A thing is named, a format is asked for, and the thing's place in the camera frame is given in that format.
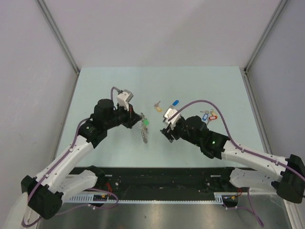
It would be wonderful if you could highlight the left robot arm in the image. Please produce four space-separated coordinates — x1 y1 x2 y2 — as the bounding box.
21 95 142 219

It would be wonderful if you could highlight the right aluminium frame post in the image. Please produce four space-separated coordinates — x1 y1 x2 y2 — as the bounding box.
244 0 290 72

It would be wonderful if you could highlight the round metal keyring disc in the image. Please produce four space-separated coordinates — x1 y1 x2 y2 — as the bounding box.
140 113 149 144

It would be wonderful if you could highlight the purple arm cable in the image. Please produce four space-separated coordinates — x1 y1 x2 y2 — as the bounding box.
21 87 124 227
168 99 305 227

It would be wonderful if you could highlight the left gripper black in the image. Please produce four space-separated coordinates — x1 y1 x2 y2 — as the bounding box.
104 101 142 129

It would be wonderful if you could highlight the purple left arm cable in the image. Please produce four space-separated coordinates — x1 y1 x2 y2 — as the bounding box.
21 87 124 227

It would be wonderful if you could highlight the key with red tag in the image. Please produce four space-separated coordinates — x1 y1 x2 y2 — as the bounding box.
207 115 218 124

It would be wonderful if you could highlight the aluminium frame post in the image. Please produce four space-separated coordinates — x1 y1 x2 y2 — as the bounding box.
244 0 290 72
35 0 81 73

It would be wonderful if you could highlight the slotted cable duct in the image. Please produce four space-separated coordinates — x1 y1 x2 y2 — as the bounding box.
65 193 237 205

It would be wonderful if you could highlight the left aluminium frame post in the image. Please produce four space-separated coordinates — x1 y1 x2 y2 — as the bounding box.
35 0 81 73

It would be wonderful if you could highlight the key with green tag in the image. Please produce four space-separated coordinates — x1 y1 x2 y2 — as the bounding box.
142 119 149 126

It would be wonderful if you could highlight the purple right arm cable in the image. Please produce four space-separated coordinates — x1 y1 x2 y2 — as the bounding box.
168 99 305 227

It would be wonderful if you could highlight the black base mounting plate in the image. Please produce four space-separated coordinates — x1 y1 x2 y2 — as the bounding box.
78 167 248 194

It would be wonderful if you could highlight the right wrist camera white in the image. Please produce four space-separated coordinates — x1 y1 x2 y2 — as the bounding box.
163 107 181 130

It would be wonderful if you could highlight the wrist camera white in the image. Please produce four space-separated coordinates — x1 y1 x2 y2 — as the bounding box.
163 107 181 130
116 90 133 111

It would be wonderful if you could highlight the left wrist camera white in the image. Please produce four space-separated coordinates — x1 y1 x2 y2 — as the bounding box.
116 90 133 111

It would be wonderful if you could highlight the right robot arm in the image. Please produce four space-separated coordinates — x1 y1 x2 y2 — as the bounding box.
160 115 305 204

